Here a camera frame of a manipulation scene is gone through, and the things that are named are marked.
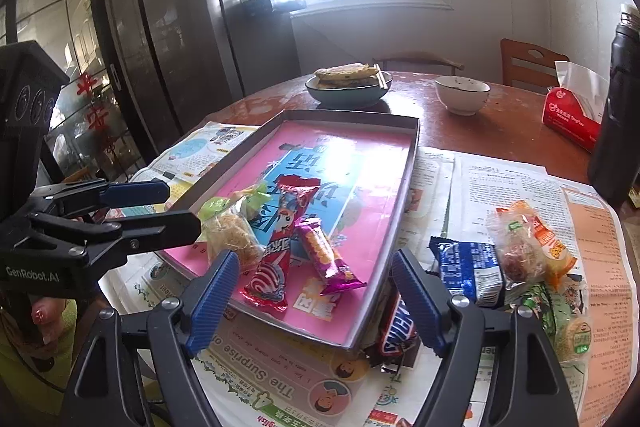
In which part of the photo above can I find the colourful newspaper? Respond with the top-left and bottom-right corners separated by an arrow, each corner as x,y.
131,122 -> 262,208

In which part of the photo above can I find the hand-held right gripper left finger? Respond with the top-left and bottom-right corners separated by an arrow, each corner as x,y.
59,250 -> 241,427

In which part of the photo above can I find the dark refrigerator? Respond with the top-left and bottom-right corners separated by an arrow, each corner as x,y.
105,0 -> 301,168

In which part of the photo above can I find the orange pastry packet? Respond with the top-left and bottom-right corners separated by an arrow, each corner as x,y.
495,199 -> 578,290

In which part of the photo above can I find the blue snack packet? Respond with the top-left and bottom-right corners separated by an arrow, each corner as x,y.
429,237 -> 503,308

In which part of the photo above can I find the long red snack packet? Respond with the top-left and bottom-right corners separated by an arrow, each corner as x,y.
243,175 -> 322,313

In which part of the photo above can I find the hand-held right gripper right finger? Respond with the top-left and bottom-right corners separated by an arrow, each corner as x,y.
390,248 -> 581,427

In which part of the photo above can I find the stack of pancakes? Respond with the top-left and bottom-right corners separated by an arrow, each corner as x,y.
314,63 -> 381,88

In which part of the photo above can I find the newspaper with large headline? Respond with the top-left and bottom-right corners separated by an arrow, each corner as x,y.
107,252 -> 451,427

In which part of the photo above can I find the white bowl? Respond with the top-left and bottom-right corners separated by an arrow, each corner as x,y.
434,75 -> 492,116

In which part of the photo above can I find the red tissue pack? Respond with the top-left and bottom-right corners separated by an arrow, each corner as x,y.
541,61 -> 610,152

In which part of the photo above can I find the brown chocolate bar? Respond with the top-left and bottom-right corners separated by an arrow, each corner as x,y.
362,279 -> 426,373

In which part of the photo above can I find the person's left hand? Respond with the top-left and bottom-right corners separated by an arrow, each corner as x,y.
27,294 -> 76,345

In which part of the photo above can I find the clear yellow-green pastry packet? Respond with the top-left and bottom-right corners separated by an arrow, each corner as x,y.
197,183 -> 271,275

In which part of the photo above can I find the newspaper with orange panel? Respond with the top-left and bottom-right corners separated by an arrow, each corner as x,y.
400,146 -> 637,427

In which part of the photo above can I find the black thermos flask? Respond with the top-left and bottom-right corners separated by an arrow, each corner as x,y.
587,3 -> 640,208

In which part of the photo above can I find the purple snack packet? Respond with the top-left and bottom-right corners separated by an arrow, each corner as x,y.
294,217 -> 367,297

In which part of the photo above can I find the yellow green clothing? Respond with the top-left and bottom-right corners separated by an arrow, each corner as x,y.
0,302 -> 166,427

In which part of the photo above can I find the brown wooden chair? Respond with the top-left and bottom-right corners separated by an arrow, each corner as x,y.
500,38 -> 571,95

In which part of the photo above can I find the dark blue bowl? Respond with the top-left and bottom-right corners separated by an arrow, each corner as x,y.
305,72 -> 393,108

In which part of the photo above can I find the green cartoon snack packet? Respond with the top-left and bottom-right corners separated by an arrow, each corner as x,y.
507,274 -> 588,343

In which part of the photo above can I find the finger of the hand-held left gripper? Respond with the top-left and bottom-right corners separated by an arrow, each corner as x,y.
30,210 -> 202,268
30,179 -> 172,220

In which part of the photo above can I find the pink cardboard tray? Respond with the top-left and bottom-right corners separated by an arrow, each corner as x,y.
152,108 -> 421,352

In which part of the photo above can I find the glass door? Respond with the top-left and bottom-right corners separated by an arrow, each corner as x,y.
0,0 -> 126,188

